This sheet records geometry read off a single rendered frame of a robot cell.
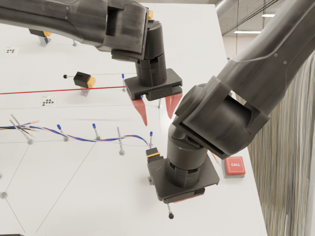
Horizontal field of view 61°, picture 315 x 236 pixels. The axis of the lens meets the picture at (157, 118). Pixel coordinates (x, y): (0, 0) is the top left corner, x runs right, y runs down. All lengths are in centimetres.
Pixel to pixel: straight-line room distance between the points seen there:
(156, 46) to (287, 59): 24
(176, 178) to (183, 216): 35
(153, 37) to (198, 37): 64
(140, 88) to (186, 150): 20
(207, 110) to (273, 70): 8
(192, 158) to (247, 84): 13
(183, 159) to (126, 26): 20
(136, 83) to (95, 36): 16
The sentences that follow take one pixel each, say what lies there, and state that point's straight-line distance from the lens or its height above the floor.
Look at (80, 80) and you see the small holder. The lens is 86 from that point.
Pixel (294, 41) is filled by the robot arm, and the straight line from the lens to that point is 30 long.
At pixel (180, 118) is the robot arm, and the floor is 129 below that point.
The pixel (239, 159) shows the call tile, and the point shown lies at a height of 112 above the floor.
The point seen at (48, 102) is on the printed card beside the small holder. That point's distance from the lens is 93.
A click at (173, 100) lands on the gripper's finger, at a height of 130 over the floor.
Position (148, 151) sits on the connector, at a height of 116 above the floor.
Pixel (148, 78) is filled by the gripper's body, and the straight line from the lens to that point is 50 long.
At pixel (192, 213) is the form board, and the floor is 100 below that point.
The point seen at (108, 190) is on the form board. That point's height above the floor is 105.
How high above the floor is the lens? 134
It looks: 7 degrees down
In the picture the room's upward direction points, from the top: straight up
